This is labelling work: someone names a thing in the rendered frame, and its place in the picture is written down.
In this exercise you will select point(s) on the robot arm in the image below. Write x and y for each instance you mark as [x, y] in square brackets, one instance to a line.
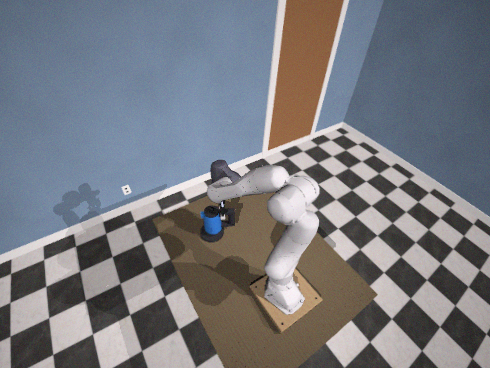
[289, 203]

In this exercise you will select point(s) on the black round disk with center stud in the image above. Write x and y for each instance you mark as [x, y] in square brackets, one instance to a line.
[211, 238]

